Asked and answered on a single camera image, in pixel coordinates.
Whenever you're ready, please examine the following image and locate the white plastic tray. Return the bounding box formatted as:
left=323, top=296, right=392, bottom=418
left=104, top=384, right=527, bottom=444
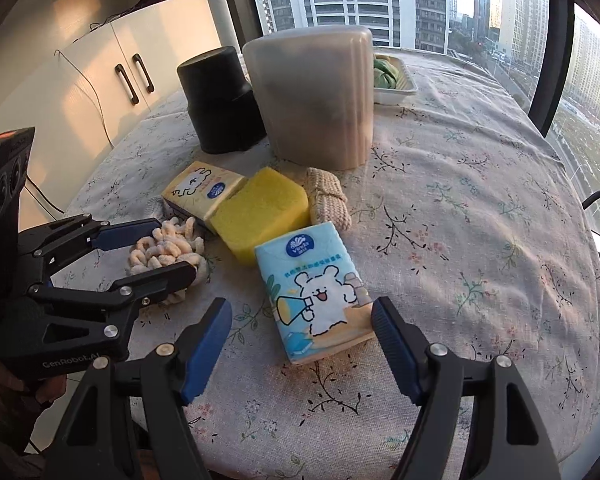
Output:
left=374, top=53, right=418, bottom=105

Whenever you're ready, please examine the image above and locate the yellow tissue pack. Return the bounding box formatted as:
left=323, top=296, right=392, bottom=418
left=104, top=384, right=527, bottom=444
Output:
left=161, top=160, right=247, bottom=234

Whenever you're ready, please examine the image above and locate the green crumpled cloth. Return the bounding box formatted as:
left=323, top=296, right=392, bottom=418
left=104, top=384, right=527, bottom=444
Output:
left=373, top=56, right=404, bottom=90

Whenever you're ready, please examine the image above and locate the cream chenille mop pad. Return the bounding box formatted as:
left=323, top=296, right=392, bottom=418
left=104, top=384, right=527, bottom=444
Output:
left=128, top=217, right=209, bottom=306

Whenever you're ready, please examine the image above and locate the large yellow sponge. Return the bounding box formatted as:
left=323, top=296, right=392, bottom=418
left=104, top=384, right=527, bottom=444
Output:
left=210, top=167, right=310, bottom=266

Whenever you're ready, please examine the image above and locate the floral tablecloth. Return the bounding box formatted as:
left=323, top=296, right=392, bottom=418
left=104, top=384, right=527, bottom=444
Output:
left=49, top=46, right=600, bottom=480

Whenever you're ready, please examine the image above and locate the black cabinet handle lower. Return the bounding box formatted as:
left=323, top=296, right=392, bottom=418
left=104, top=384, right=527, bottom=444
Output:
left=114, top=63, right=140, bottom=106

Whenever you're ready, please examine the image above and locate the translucent white container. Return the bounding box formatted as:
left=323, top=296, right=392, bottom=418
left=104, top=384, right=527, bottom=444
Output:
left=242, top=25, right=374, bottom=171

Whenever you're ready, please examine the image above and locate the white cable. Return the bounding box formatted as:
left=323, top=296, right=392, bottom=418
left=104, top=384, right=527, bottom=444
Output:
left=52, top=48, right=117, bottom=149

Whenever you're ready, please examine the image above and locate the blue tissue pack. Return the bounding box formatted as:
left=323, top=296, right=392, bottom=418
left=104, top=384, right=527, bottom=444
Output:
left=254, top=222, right=374, bottom=365

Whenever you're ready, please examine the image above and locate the black cylindrical container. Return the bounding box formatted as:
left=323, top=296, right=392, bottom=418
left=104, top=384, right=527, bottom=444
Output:
left=176, top=47, right=266, bottom=155

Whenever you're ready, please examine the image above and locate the beige knitted cloth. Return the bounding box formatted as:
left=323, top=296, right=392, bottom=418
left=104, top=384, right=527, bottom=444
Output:
left=304, top=167, right=352, bottom=233

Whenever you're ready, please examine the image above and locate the person left hand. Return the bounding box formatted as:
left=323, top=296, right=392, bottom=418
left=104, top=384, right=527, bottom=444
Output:
left=0, top=361, right=68, bottom=456

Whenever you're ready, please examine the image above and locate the cream cabinet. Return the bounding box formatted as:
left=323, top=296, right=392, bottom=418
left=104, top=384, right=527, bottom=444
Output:
left=0, top=0, right=221, bottom=229

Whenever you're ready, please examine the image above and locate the black cabinet handle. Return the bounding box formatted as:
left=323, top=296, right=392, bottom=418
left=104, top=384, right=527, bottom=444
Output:
left=114, top=63, right=140, bottom=106
left=132, top=53, right=155, bottom=93

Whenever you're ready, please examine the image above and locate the black cabinet handle upper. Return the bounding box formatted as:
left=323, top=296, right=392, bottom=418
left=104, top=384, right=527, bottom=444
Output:
left=132, top=53, right=155, bottom=93

